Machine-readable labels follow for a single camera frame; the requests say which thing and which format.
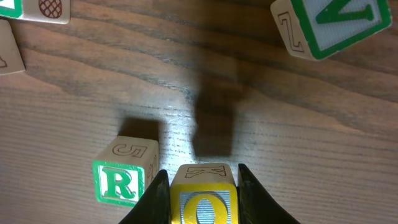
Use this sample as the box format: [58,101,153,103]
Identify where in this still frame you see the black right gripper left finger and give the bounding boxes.
[119,169,171,224]

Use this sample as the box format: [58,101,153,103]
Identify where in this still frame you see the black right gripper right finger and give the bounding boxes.
[238,164,300,224]

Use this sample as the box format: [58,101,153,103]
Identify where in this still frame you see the green R letter block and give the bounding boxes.
[93,136,159,207]

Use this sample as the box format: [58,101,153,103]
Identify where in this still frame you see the yellow O letter block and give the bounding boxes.
[170,163,239,224]

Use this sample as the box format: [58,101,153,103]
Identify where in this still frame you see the green V block centre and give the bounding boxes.
[271,0,392,60]

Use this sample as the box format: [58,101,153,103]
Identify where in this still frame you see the green B letter block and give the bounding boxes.
[1,0,70,24]

